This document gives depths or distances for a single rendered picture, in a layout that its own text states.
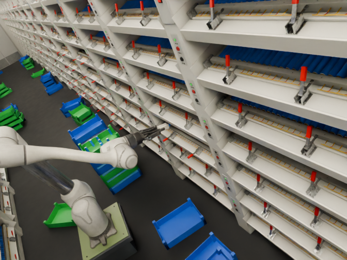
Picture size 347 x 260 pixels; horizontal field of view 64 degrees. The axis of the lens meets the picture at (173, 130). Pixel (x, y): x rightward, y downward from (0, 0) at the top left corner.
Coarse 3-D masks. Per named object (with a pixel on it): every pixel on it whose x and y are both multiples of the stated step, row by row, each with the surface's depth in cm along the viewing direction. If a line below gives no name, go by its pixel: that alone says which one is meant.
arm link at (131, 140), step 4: (124, 136) 162; (128, 136) 161; (132, 136) 162; (128, 140) 160; (132, 140) 160; (136, 140) 163; (128, 144) 160; (132, 144) 161; (136, 144) 162; (132, 148) 163
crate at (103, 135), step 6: (108, 126) 228; (102, 132) 228; (108, 132) 230; (114, 132) 231; (102, 138) 230; (108, 138) 226; (114, 138) 213; (78, 144) 220; (84, 144) 224; (90, 144) 226; (96, 144) 226; (84, 150) 224; (90, 150) 222; (96, 150) 209
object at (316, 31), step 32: (192, 0) 92; (224, 0) 83; (256, 0) 73; (288, 0) 64; (320, 0) 58; (192, 32) 88; (224, 32) 76; (256, 32) 68; (288, 32) 61; (320, 32) 56
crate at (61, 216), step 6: (54, 204) 238; (60, 204) 239; (66, 204) 238; (54, 210) 237; (60, 210) 240; (66, 210) 237; (54, 216) 236; (60, 216) 234; (66, 216) 231; (48, 222) 228; (54, 222) 231; (60, 222) 220; (66, 222) 218; (72, 222) 217
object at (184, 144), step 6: (162, 120) 187; (162, 132) 186; (168, 132) 183; (168, 138) 182; (174, 138) 176; (180, 138) 172; (180, 144) 169; (186, 144) 166; (192, 144) 163; (204, 144) 158; (186, 150) 167; (192, 150) 160; (198, 156) 155; (204, 156) 152; (210, 156) 150; (210, 162) 147; (216, 168) 143
